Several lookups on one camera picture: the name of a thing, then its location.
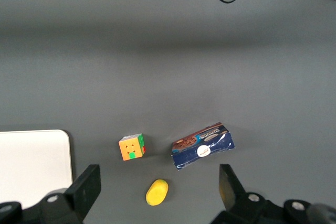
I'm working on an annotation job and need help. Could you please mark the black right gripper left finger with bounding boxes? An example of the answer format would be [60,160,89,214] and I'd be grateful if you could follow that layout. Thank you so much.
[39,164,102,224]

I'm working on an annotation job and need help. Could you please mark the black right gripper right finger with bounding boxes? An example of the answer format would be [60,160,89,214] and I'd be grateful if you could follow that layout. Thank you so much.
[218,164,286,224]

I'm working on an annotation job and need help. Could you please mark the blue chocolate cookie box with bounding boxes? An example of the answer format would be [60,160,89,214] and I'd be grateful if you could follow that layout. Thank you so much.
[171,122,236,172]

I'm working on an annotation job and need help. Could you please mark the pale pink plastic tray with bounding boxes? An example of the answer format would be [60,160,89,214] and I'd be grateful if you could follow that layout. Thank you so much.
[0,129,74,209]

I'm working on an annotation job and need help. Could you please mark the orange puzzle cube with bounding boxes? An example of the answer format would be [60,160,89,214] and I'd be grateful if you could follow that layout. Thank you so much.
[118,133,147,162]

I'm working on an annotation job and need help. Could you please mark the yellow lemon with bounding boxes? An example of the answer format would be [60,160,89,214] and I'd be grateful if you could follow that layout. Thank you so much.
[145,178,170,207]

